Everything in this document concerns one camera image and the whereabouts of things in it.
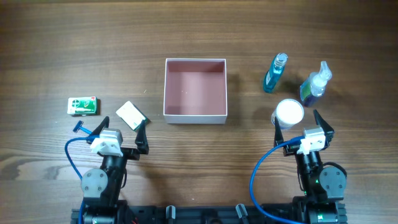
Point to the blue mouthwash bottle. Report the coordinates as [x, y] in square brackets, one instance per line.
[275, 72]

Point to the white cotton bud tub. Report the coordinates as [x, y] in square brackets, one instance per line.
[289, 112]

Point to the white green soap box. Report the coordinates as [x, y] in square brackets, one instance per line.
[131, 115]

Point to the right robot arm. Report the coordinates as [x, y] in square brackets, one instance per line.
[323, 183]

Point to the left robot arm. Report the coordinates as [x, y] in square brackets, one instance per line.
[101, 187]

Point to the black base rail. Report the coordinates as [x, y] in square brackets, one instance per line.
[231, 214]

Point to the clear pump sanitizer bottle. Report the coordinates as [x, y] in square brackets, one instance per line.
[314, 86]

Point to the pink open cardboard box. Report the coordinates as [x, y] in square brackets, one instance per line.
[195, 91]

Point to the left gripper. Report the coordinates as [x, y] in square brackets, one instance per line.
[130, 152]

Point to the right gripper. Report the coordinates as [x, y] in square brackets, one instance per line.
[290, 150]

